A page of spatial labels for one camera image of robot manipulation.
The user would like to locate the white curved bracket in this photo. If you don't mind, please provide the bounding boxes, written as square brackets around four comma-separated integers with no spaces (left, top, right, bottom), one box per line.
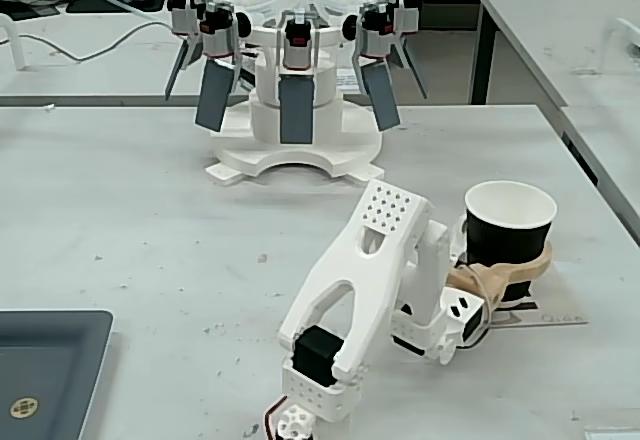
[0,12,26,71]

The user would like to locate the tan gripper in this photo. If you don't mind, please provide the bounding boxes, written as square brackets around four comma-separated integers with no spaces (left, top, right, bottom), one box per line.
[447,212,555,307]

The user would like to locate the base servo cable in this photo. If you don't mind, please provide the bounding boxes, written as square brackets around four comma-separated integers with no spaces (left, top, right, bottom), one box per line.
[263,397,290,436]

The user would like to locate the grey plastic tray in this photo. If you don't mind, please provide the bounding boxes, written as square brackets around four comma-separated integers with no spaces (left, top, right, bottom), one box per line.
[0,308,115,440]

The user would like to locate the dark grey dispenser plate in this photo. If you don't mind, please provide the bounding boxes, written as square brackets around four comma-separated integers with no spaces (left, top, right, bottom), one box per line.
[397,34,430,101]
[278,72,316,146]
[163,34,194,102]
[360,61,402,132]
[193,57,236,134]

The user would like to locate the grey power cable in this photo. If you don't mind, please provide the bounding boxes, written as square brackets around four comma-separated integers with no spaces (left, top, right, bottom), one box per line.
[0,7,174,66]

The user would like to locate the black paper cup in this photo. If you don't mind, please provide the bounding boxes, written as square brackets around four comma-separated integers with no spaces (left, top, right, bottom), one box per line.
[463,179,559,309]

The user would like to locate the printed paper mat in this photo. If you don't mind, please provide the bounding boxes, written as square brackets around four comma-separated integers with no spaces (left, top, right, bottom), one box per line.
[487,301,591,330]

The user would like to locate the white box corner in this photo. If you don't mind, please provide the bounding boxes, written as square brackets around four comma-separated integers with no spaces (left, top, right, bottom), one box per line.
[582,427,640,440]

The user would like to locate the white dispenser carousel stand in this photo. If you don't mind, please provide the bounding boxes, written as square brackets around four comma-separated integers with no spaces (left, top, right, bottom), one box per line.
[205,24,386,186]

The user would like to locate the white side table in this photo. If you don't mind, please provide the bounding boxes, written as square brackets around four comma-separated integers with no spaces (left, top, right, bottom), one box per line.
[469,0,640,126]
[557,104,640,261]

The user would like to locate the long white workbench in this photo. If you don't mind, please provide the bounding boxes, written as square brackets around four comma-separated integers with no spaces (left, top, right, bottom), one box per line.
[0,0,474,109]

